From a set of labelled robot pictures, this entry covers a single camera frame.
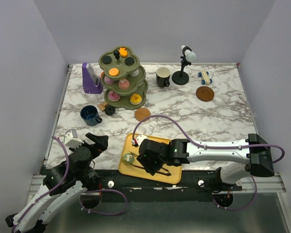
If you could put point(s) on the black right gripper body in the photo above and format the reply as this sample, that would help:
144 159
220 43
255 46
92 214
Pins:
151 165

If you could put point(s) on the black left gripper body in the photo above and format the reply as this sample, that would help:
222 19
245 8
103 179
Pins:
94 151

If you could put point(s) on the metal serving tongs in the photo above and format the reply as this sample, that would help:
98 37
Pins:
151 166

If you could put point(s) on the green snowball cake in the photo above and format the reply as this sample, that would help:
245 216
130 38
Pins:
128 158

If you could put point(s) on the yellow serving tray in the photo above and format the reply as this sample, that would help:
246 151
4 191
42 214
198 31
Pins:
140 173

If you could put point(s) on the dark blue mug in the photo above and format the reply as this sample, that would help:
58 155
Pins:
90 115

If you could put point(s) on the pink frosted donut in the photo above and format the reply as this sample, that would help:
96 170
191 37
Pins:
113 96

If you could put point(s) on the purple snowball cake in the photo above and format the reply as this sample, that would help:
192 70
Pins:
108 81

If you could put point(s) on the pink snowball cake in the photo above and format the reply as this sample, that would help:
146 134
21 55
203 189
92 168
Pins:
123 84

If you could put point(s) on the green tiered cake stand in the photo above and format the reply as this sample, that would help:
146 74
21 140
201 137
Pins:
124 78

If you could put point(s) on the round orange biscuit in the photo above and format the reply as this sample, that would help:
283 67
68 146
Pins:
113 72

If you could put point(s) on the grey snowball cake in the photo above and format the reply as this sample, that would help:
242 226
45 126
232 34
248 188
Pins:
134 74

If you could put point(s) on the dark wooden coaster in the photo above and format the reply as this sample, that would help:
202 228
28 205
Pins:
204 93

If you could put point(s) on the black cream mug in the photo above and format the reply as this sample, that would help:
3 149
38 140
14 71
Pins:
162 77

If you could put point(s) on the black lamp white bulb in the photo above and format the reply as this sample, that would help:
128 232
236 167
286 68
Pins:
187 58

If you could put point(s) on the black patterned sandwich cookie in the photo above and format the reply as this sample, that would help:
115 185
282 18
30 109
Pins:
106 59

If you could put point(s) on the orange fish cookie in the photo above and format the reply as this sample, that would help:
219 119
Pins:
123 52

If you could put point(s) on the yellow frosted donut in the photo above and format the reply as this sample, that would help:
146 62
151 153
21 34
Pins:
135 99

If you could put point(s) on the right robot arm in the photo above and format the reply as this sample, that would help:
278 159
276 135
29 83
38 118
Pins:
251 156

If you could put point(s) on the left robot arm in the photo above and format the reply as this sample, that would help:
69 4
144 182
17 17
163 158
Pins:
72 177

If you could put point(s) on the black ridged knob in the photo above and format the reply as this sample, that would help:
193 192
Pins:
109 110

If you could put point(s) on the small wooden block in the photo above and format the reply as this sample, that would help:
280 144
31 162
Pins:
102 106

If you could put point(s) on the light wooden coaster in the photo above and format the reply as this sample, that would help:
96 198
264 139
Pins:
141 114

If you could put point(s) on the purple box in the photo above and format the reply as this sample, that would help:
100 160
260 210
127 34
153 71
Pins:
91 82

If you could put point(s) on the toy car blue wheels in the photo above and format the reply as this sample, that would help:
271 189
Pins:
204 75

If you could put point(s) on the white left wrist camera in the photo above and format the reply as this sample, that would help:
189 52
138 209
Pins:
71 139

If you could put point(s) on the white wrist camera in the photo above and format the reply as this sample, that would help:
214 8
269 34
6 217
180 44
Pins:
138 140
71 139

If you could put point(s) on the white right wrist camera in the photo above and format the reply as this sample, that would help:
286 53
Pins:
138 140

